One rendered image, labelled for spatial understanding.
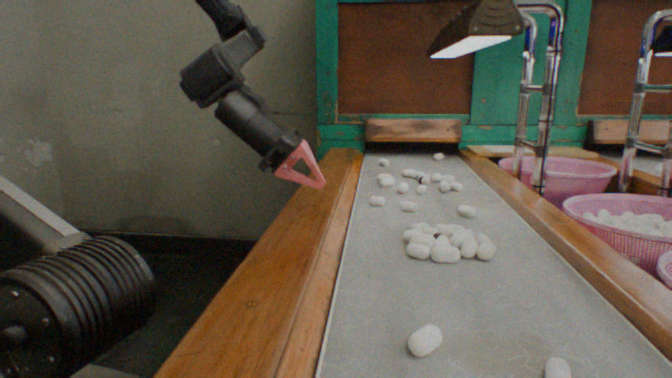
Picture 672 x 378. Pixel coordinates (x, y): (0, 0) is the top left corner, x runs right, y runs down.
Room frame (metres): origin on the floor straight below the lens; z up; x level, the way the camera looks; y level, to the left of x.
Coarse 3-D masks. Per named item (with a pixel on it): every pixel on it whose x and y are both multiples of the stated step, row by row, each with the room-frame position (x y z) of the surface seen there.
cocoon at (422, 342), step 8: (424, 328) 0.37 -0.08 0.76; (432, 328) 0.37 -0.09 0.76; (416, 336) 0.36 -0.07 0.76; (424, 336) 0.36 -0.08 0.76; (432, 336) 0.36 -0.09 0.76; (440, 336) 0.37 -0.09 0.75; (408, 344) 0.36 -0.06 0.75; (416, 344) 0.35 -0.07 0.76; (424, 344) 0.35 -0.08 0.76; (432, 344) 0.36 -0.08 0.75; (416, 352) 0.35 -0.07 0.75; (424, 352) 0.35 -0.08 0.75
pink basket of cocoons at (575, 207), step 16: (576, 208) 0.80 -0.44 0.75; (608, 208) 0.83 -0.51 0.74; (624, 208) 0.82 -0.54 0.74; (656, 208) 0.81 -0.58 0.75; (592, 224) 0.66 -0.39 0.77; (608, 240) 0.65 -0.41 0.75; (624, 240) 0.63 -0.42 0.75; (640, 240) 0.61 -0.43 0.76; (656, 240) 0.60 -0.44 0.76; (640, 256) 0.62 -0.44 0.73; (656, 256) 0.61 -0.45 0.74; (656, 272) 0.61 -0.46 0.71
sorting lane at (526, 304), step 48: (384, 192) 0.97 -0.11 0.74; (432, 192) 0.97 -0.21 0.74; (480, 192) 0.97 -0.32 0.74; (384, 240) 0.66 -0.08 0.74; (528, 240) 0.66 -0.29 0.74; (336, 288) 0.49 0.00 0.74; (384, 288) 0.49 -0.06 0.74; (432, 288) 0.49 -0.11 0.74; (480, 288) 0.49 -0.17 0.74; (528, 288) 0.49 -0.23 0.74; (576, 288) 0.50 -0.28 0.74; (336, 336) 0.39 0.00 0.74; (384, 336) 0.39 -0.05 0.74; (480, 336) 0.39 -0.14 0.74; (528, 336) 0.39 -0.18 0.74; (576, 336) 0.39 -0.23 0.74; (624, 336) 0.39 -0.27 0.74
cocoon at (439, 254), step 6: (432, 252) 0.57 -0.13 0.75; (438, 252) 0.56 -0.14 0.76; (444, 252) 0.56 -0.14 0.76; (450, 252) 0.56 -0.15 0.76; (456, 252) 0.56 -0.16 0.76; (432, 258) 0.57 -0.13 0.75; (438, 258) 0.56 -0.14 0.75; (444, 258) 0.56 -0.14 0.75; (450, 258) 0.56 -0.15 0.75; (456, 258) 0.56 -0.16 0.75
